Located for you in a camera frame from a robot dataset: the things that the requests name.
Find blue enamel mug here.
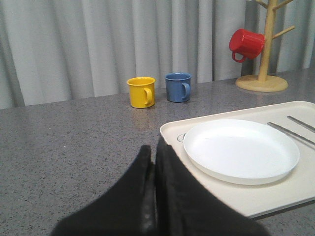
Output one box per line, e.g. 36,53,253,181
165,72,191,103

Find red enamel mug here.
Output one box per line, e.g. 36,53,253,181
229,29,265,63

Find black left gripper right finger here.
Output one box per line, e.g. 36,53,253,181
156,138,269,236

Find wooden mug tree stand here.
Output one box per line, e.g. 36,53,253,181
235,0,295,92

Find white round plate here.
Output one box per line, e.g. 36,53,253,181
184,119,300,185

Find grey pleated curtain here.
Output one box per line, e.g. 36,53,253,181
0,0,315,110

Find silver metal chopsticks pair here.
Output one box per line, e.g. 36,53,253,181
287,116,315,133

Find beige rabbit serving tray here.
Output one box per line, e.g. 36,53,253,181
160,101,315,218

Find yellow enamel mug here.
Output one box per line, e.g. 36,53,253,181
126,77,155,109

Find silver metal fork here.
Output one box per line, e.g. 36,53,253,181
267,122,315,146

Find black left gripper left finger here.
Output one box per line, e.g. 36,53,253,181
51,145,156,236

